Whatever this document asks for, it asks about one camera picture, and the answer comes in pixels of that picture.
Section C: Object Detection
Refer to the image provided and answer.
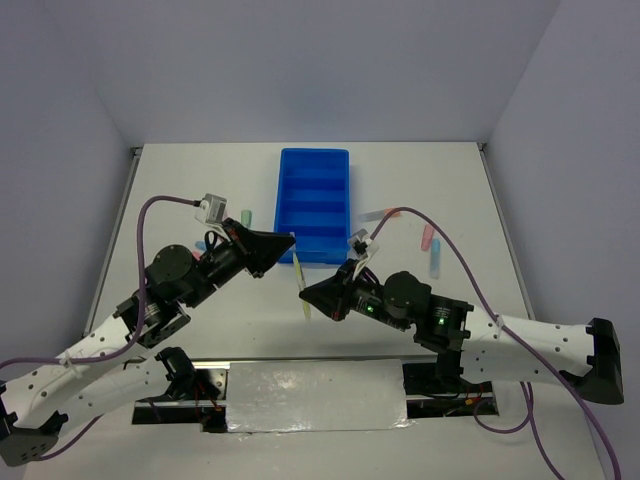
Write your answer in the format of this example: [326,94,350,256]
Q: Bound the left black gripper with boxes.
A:
[183,217,296,308]

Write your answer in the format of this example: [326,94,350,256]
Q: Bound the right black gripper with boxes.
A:
[299,257,409,331]

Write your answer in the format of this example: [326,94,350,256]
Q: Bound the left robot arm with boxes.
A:
[1,219,295,467]

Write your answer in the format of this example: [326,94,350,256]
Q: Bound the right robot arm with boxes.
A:
[299,260,624,405]

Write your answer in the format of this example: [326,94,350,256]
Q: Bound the green highlighter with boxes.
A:
[241,209,252,228]

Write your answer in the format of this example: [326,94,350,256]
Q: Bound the blue compartment tray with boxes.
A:
[274,148,351,265]

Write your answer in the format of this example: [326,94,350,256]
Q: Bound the orange cap grey highlighter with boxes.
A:
[357,208,401,223]

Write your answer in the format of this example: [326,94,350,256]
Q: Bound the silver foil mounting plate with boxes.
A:
[124,357,506,435]

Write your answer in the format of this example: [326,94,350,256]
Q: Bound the blue cap clear highlighter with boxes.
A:
[429,238,441,279]

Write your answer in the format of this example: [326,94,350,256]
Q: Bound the pink highlighter right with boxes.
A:
[420,224,434,252]

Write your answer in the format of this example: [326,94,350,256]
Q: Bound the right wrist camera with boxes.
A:
[348,229,379,265]

